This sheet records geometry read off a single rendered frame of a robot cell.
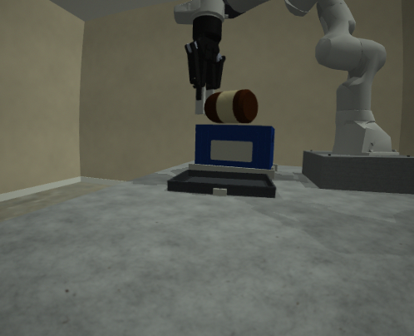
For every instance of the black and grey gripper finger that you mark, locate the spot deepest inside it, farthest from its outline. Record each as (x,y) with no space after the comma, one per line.
(198,74)
(214,71)

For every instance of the brown glass bottle with cream label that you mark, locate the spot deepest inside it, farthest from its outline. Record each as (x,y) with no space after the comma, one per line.
(240,106)

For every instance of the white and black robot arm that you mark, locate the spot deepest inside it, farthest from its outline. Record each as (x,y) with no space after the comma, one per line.
(356,130)

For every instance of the dark blue divided crate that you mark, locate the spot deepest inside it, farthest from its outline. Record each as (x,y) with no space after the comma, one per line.
(234,145)

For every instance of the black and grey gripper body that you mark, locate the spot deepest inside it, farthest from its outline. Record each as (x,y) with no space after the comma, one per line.
(207,29)

